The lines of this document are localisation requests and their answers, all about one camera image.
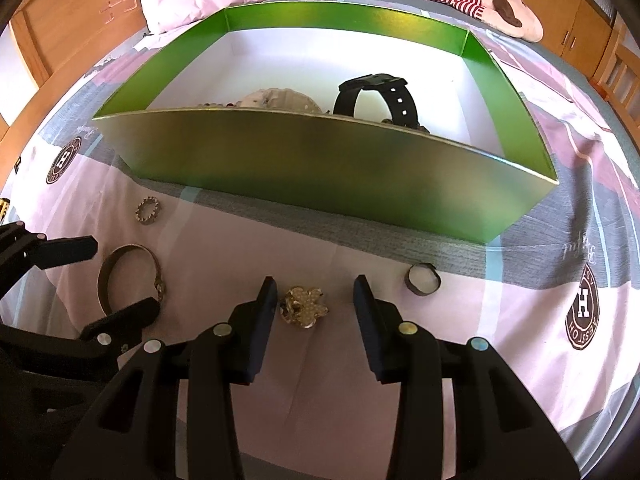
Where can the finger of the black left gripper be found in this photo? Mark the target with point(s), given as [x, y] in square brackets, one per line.
[63, 251]
[123, 329]

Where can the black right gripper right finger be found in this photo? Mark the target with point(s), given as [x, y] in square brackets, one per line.
[402, 352]

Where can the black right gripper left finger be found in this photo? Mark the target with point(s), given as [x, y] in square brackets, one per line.
[229, 353]

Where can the gold flower brooch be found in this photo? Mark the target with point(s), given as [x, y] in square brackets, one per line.
[303, 307]

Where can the plaid bed sheet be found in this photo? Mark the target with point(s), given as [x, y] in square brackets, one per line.
[556, 294]

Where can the green cardboard box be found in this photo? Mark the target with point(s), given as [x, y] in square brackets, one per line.
[369, 112]

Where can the wooden headboard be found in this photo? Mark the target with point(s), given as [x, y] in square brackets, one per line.
[46, 47]

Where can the wooden footboard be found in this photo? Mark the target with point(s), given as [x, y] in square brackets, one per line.
[617, 79]

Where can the wooden wall cabinets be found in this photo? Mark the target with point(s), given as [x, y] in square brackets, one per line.
[575, 30]

